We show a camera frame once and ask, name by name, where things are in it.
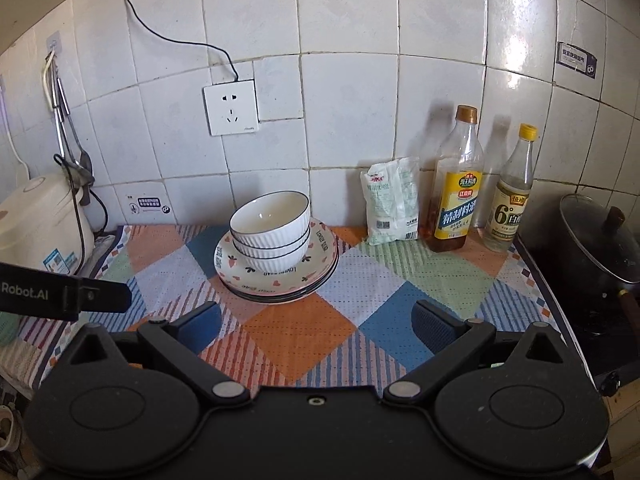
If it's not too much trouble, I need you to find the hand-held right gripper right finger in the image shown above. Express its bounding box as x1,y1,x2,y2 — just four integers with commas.
384,300,583,406

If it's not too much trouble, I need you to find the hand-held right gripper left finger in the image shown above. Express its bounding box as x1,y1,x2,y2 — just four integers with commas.
54,301,251,407

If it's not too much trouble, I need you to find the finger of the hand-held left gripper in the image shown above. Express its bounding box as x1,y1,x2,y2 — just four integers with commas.
64,278,132,322

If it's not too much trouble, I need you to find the rabbit and carrot print plate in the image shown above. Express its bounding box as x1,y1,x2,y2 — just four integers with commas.
214,217,341,297

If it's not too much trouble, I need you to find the teal fried egg print plate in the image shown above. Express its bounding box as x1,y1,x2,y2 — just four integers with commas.
220,265,340,301

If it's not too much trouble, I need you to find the white ribbed bowl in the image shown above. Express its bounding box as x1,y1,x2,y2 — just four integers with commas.
230,191,312,251
239,242,310,275
231,227,311,262

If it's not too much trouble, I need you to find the green cloth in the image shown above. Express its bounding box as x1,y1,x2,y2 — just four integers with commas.
0,312,22,346

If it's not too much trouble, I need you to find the cream rice cooker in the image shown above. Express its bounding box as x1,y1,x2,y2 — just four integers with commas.
0,174,97,277

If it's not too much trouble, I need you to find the checked patchwork tablecloth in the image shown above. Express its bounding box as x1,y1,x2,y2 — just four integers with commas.
0,222,598,396

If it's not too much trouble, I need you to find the yellow label cooking wine bottle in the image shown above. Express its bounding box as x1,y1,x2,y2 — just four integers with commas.
425,105,485,253

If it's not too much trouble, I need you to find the white salt bag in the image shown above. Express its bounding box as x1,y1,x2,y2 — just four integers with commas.
361,156,421,247

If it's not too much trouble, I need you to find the clear vinegar bottle yellow cap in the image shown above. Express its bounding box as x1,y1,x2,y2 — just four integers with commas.
482,124,538,253

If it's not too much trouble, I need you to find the hanging metal utensil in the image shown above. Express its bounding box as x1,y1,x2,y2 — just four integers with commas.
52,75,83,171
57,77,96,206

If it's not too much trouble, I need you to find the black gas stove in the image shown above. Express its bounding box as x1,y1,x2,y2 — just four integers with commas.
515,232,640,401

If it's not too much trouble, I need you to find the glass wok lid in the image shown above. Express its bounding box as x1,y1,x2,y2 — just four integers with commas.
559,193,640,286

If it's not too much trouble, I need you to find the black rice cooker cord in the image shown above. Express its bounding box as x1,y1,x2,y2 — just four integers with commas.
80,185,109,235

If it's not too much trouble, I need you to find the small white wall sticker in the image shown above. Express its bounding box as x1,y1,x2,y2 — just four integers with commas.
125,195,172,217

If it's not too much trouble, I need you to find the white cord loop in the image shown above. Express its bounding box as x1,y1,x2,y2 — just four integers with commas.
42,52,58,111

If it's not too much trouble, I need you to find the white wall socket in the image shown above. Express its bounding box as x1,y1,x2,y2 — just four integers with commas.
202,79,260,137

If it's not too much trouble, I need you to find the black wall cable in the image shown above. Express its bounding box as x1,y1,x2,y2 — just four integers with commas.
124,0,241,83

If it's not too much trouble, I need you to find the dark label wall sticker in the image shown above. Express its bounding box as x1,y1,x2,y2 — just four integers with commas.
556,41,597,80

